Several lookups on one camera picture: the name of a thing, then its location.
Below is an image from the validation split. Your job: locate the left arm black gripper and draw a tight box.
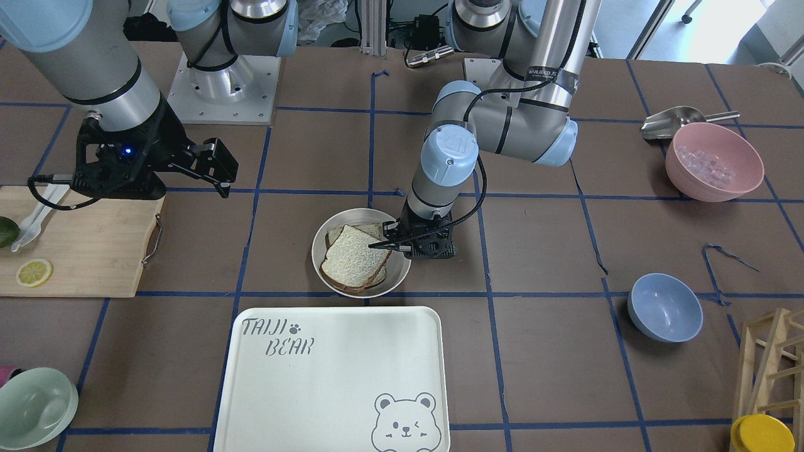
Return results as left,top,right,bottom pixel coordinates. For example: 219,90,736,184
368,210,457,260

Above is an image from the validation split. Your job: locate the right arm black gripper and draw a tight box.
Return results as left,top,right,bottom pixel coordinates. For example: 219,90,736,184
28,100,239,202

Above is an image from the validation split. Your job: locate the cream round plate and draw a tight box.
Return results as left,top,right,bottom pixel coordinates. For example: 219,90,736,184
310,208,411,299

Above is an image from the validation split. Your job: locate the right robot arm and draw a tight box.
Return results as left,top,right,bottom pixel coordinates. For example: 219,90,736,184
2,1,239,211

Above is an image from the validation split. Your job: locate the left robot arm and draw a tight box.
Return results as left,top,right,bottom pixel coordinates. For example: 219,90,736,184
373,1,600,259

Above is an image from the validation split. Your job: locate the wooden cutting board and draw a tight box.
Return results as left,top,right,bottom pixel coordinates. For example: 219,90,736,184
1,198,163,298

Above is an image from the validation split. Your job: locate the white plastic utensil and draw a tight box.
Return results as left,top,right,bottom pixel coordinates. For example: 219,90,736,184
11,184,70,252

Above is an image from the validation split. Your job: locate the lemon slice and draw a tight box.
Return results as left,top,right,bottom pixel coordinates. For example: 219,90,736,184
16,259,53,288

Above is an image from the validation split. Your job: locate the cream bear tray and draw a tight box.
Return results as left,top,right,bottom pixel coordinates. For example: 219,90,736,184
212,306,451,451

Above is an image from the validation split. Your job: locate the green bowl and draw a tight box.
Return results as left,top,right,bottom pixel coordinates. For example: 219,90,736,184
1,367,79,450

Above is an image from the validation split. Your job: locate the blue bowl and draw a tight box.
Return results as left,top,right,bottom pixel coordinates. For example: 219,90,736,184
627,274,704,343

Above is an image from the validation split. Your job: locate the metal scoop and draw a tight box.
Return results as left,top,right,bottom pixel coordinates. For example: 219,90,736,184
640,105,741,141

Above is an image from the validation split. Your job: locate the pink bowl with ice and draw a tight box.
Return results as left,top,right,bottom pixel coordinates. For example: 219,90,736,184
665,122,766,202

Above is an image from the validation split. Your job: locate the wooden dish rack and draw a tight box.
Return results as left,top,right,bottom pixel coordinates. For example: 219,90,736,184
732,308,803,441

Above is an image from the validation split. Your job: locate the yellow cup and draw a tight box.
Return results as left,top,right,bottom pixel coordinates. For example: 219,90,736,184
730,414,796,451

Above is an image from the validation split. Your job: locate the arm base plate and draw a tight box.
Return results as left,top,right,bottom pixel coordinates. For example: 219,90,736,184
464,58,535,105
166,55,283,126

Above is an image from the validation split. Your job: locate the aluminium frame post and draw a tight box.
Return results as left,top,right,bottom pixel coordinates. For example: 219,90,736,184
354,1,389,59

